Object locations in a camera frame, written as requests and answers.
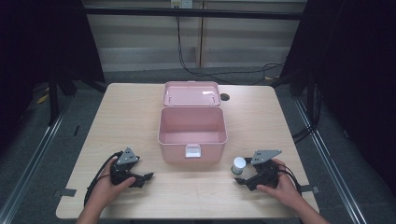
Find black floor cables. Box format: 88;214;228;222
291;83;323;145

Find grey tape strip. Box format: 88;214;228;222
300;184;320;194
60;188;78;198

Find pink plastic storage box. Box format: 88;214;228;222
157;80;229;166

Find dark curtain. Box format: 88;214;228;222
279;0;396;190
0;0;106;153

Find metal floor rail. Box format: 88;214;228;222
293;97;370;224
0;96;75;224

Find black metal stand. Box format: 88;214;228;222
47;73;61;127

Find white bottle with green label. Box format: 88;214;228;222
231;156;248;175

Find black horizontal metal bar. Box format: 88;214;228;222
83;7;308;21

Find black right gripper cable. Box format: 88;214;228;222
277;163;304;196

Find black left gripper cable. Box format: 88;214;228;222
83;150;124;208

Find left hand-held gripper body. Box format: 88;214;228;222
109;147;141;188

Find yellow floor tape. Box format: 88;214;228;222
35;92;50;105

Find long black wall cable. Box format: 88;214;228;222
175;15;286;86

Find person's left hand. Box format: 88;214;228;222
88;156;137;210

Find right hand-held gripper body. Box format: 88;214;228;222
249;149;283;189

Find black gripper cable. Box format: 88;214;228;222
83;150;124;208
277;163;304;196

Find white wall socket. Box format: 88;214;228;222
170;0;194;9

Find person's right hand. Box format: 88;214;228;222
256;158;302;210

